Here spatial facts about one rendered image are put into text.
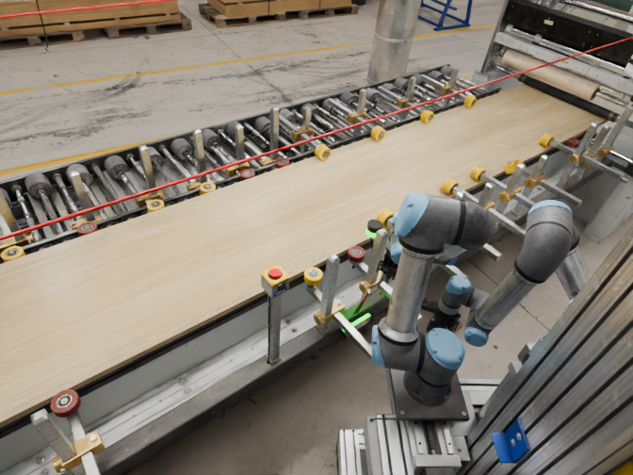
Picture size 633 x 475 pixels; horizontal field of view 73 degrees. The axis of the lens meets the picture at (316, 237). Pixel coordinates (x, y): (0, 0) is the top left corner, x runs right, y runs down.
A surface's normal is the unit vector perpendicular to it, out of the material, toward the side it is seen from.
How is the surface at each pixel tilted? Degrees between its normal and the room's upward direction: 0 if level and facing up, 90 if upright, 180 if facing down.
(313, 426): 0
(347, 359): 0
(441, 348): 8
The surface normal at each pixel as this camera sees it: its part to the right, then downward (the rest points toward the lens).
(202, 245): 0.08, -0.73
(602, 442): -1.00, -0.04
